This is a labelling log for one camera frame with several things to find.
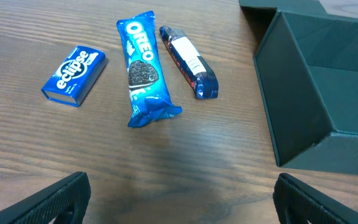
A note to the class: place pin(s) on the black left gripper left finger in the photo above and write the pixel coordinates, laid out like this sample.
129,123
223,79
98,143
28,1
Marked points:
65,201

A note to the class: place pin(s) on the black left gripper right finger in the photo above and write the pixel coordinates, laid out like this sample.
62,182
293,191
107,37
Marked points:
297,202

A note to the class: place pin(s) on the blue Eclipse mint box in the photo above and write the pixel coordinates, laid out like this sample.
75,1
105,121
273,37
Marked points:
75,76

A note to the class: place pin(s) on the blue Oreo cookie pack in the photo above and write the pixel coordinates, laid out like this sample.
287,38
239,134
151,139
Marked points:
150,98

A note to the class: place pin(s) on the dark green gift box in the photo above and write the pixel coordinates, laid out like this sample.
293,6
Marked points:
307,67

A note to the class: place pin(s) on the dark blue chocolate bar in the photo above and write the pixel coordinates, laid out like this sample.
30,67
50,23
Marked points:
190,62

